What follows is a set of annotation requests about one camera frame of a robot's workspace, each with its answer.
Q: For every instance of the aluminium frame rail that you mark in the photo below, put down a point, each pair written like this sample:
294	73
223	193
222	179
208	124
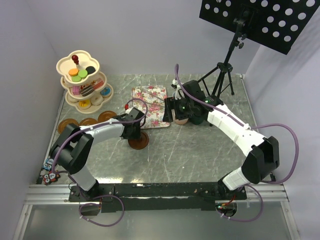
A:
37	194

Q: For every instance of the green toy macaron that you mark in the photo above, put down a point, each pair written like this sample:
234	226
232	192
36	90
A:
76	78
83	73

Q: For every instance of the black toy cookie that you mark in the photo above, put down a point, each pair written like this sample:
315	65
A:
90	70

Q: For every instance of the orange toy macaron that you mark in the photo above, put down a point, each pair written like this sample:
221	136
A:
73	72

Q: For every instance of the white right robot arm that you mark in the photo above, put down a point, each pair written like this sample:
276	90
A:
261	153

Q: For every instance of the blue frosted toy donut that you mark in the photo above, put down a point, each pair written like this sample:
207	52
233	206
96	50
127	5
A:
106	92

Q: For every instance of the metal serving tongs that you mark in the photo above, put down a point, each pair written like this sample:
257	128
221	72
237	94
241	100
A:
151	94

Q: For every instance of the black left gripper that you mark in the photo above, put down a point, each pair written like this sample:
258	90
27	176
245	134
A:
136	135

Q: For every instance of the chocolate layer toy cake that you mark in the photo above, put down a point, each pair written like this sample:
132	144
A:
87	90

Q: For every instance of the pink mug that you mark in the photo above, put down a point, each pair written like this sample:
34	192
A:
181	122

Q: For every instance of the dark green mug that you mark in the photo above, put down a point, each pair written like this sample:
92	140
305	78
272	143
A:
197	120

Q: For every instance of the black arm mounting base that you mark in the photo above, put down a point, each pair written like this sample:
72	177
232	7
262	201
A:
113	197

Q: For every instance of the floral serving tray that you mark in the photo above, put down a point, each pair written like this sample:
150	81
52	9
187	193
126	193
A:
156	109

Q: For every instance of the white toy donut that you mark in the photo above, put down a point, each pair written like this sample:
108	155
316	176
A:
72	100

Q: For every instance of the pink toy popsicle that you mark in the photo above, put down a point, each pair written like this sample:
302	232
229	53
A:
76	90

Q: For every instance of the brown wooden coaster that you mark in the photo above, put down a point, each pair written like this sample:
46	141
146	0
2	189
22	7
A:
141	143
62	125
105	116
88	121

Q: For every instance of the black perforated calibration board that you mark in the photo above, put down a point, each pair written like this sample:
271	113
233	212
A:
275	24

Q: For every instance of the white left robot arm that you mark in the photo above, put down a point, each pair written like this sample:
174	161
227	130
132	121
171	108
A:
73	146

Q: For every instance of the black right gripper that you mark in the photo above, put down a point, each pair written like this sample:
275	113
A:
171	103

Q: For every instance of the cream three-tier dessert stand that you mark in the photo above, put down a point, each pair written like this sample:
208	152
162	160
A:
80	59

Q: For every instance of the pink toy cake slice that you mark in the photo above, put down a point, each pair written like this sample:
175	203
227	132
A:
97	83

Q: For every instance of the yellow toy tart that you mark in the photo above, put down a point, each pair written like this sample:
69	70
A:
84	104

